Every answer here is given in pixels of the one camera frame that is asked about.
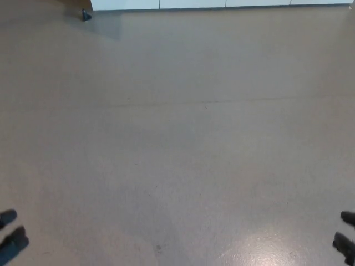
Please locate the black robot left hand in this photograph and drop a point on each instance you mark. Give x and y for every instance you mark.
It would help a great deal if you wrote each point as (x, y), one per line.
(12, 243)

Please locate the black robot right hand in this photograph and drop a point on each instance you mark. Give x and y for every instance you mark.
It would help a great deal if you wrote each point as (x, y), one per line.
(348, 249)

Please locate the black floor door stopper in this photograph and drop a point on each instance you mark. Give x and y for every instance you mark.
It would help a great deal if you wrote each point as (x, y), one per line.
(86, 15)

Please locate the white locker door 2D04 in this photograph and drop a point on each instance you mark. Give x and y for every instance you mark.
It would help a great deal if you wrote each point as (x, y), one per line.
(124, 4)

